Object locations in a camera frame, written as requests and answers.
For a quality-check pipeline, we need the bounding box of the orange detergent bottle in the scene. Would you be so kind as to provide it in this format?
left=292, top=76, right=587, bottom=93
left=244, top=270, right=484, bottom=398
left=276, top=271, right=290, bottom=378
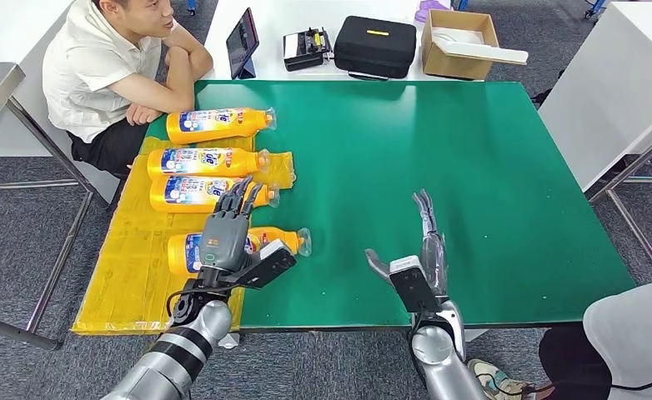
left=167, top=225, right=313, bottom=276
left=148, top=175, right=281, bottom=215
left=147, top=147, right=273, bottom=181
left=165, top=107, right=278, bottom=146

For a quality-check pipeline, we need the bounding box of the white table with side panel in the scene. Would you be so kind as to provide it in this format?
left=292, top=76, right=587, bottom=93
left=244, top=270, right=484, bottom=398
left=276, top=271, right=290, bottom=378
left=0, top=0, right=120, bottom=207

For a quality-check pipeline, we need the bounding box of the black bag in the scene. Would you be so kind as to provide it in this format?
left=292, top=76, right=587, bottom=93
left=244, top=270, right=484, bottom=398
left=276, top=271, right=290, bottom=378
left=530, top=67, right=569, bottom=107

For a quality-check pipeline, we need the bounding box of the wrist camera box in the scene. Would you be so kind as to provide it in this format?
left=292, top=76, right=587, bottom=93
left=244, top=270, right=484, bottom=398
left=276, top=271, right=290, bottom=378
left=388, top=254, right=444, bottom=315
left=214, top=238, right=298, bottom=292

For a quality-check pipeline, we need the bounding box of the person's left hand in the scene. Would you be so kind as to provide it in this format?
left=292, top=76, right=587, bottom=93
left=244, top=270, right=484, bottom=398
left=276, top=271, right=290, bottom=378
left=124, top=102, right=165, bottom=127

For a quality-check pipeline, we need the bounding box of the green table mat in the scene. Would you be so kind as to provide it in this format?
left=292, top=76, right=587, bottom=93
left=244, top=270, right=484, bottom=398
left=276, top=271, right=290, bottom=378
left=144, top=80, right=637, bottom=328

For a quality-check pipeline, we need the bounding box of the person's right hand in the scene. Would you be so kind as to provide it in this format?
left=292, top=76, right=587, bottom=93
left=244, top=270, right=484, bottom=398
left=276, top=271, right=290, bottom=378
left=163, top=45, right=188, bottom=68

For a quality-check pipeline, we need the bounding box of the person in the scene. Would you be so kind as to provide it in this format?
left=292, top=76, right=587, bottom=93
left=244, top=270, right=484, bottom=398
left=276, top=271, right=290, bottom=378
left=41, top=0, right=215, bottom=178
left=466, top=272, right=652, bottom=400

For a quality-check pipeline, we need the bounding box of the black hard carry case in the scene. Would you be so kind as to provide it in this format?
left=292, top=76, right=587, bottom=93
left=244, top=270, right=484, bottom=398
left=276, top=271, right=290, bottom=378
left=333, top=15, right=419, bottom=82

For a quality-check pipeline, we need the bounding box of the white table with metal legs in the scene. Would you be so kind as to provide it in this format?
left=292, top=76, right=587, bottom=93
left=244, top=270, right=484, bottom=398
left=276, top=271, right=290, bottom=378
left=537, top=0, right=652, bottom=280

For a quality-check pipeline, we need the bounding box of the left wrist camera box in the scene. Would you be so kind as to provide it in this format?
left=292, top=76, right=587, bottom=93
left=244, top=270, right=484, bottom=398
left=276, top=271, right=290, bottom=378
left=214, top=238, right=298, bottom=292

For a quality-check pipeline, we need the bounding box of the black tablet with blue stand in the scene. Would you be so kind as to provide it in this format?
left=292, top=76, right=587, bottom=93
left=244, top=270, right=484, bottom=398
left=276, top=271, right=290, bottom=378
left=225, top=7, right=261, bottom=81

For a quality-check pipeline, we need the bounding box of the white foam board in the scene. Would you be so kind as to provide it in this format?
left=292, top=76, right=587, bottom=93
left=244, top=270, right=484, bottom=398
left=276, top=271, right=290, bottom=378
left=431, top=27, right=530, bottom=66

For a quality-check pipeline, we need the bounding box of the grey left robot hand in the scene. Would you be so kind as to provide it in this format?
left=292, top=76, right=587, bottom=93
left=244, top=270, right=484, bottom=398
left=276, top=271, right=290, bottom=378
left=198, top=175, right=264, bottom=275

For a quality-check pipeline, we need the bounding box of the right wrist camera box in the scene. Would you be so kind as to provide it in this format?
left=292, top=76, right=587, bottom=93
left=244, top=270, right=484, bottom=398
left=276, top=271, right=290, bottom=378
left=388, top=254, right=444, bottom=315

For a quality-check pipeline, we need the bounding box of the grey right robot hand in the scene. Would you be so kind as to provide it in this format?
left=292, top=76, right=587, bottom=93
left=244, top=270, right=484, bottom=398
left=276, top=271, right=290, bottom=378
left=364, top=188, right=449, bottom=300

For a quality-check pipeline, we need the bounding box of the brown cardboard box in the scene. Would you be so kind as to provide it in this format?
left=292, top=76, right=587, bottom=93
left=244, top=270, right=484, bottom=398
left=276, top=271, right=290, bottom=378
left=420, top=8, right=501, bottom=82

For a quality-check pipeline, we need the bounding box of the yellow plastic sheet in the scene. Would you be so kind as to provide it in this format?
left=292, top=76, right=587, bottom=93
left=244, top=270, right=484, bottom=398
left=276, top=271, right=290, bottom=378
left=70, top=136, right=298, bottom=336

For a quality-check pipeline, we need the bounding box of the black cable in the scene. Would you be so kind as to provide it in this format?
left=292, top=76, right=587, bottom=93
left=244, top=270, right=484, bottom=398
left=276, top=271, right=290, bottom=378
left=474, top=372, right=652, bottom=395

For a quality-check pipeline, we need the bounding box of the purple plastic object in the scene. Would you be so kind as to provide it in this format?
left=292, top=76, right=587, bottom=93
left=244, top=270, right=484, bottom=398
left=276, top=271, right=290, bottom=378
left=414, top=0, right=453, bottom=23

